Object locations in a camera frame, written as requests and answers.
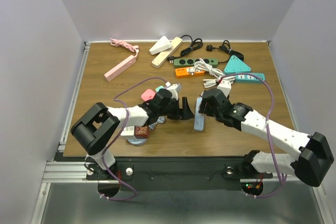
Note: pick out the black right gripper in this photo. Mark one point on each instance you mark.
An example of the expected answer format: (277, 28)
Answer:
(207, 108)

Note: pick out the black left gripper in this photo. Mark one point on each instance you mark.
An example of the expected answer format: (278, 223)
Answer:
(185, 113)

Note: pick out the light blue power strip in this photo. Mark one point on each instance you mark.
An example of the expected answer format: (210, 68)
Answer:
(199, 119)

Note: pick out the teal cube adapter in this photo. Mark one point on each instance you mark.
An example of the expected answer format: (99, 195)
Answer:
(159, 88)

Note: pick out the dark red cube socket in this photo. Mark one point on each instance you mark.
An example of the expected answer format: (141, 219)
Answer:
(141, 132)

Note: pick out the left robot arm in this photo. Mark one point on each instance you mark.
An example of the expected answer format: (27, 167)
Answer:
(95, 128)

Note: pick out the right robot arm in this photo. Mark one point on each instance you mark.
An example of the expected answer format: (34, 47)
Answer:
(308, 157)

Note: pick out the pink plug adapter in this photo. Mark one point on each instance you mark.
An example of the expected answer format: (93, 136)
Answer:
(148, 95)

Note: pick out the teal rectangular power strip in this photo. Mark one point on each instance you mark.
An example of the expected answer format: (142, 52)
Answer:
(253, 78)

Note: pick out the orange power strip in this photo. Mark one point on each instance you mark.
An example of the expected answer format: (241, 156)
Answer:
(188, 72)

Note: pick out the teal triangular socket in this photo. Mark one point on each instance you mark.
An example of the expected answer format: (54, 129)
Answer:
(236, 65)

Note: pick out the green power strip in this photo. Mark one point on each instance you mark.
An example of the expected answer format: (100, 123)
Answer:
(181, 63)

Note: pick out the round blue socket base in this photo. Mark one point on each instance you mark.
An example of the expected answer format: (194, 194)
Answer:
(136, 141)

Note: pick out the white cube socket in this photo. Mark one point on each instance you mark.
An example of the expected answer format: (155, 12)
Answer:
(128, 132)

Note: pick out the beige power strip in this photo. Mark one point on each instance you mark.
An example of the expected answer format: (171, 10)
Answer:
(161, 58)

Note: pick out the white triangular socket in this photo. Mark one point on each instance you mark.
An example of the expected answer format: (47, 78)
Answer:
(161, 45)

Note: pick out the pink power strip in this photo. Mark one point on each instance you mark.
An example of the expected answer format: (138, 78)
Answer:
(119, 68)

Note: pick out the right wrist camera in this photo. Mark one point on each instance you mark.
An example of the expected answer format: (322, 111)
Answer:
(225, 86)

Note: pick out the grey-blue plug with cable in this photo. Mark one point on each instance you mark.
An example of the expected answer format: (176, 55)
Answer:
(160, 120)

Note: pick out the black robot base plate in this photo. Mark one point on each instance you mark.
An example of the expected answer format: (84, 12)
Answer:
(186, 173)

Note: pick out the aluminium frame rail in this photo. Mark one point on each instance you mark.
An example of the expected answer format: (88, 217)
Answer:
(66, 169)

